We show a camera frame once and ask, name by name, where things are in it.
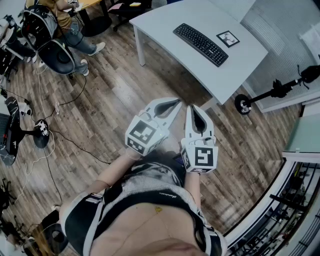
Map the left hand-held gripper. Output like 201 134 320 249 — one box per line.
124 97 183 158

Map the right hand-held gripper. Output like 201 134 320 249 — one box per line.
180 104 219 174

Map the black keyboard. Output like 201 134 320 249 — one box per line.
172 22 229 68

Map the person's left forearm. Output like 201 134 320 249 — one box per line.
92 148 143 193

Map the person's right forearm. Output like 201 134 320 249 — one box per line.
186 171 204 215

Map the black device with blue screen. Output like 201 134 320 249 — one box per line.
174 152 186 167

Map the white table leg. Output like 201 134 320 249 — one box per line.
133 24 147 67

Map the black coat rack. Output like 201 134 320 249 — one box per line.
234 64 320 115

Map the person's grey black knit top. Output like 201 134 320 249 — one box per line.
58 149 229 256

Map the black framed deer picture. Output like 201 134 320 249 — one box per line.
216 30 240 48

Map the black metal railing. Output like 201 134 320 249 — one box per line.
224 159 320 256

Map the glass partition with blinds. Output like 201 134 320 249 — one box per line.
239 0 320 113

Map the black white office chair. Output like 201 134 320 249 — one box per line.
21 4 76 76

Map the black floor cable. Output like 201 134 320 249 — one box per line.
32 74 111 166

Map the white floor cable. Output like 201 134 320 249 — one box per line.
14 59 61 204

